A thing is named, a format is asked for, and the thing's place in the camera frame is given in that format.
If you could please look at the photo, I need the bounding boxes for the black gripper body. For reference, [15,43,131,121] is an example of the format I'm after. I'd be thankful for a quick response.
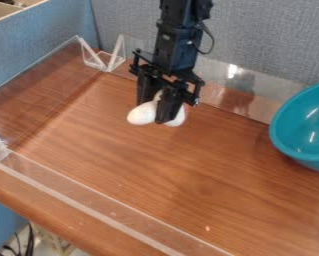
[130,48,206,106]

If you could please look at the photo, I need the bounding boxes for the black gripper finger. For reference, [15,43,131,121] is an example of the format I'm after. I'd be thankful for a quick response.
[137,75,162,105]
[155,87,186,124]

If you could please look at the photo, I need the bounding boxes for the white plush mushroom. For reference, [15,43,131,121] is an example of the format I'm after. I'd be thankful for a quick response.
[127,92,189,127]

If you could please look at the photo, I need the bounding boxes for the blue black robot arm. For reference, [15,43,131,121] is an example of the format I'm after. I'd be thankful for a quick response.
[127,0,215,127]

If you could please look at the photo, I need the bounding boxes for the blue plastic bowl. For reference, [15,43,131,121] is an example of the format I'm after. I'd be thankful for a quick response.
[269,83,319,171]

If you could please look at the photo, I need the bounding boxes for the clear acrylic back barrier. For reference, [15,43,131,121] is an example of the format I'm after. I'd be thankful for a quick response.
[107,34,310,124]

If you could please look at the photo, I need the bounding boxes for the clear acrylic barrier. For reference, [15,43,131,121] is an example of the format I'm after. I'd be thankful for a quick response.
[0,35,83,158]
[0,150,234,256]
[107,34,310,124]

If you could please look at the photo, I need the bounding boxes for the clear acrylic left barrier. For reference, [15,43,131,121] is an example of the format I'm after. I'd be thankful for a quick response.
[0,35,83,158]

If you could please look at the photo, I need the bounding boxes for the blue partition with wooden top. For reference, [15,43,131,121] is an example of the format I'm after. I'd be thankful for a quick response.
[0,0,99,86]

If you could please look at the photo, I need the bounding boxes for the clear acrylic front barrier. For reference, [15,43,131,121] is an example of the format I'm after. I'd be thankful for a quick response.
[0,150,234,256]

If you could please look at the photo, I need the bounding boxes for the clear acrylic corner bracket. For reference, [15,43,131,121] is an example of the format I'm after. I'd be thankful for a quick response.
[78,35,127,73]

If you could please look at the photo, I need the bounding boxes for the black cables under table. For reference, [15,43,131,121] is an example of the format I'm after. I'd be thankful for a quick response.
[0,222,38,256]

